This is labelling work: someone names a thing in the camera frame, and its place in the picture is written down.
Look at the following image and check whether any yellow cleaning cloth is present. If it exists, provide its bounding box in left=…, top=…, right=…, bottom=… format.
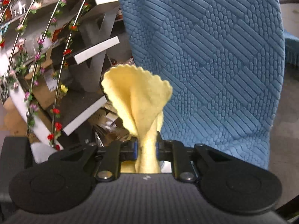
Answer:
left=101, top=65, right=173, bottom=174

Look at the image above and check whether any brown cardboard boxes pile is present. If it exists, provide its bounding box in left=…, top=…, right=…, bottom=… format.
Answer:
left=88, top=108, right=132, bottom=146

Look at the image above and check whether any blue textured covered chair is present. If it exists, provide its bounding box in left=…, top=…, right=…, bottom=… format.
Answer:
left=119, top=0, right=285, bottom=169

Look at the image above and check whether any staircase with flower garland railing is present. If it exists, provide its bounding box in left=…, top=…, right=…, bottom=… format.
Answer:
left=1, top=0, right=119, bottom=150

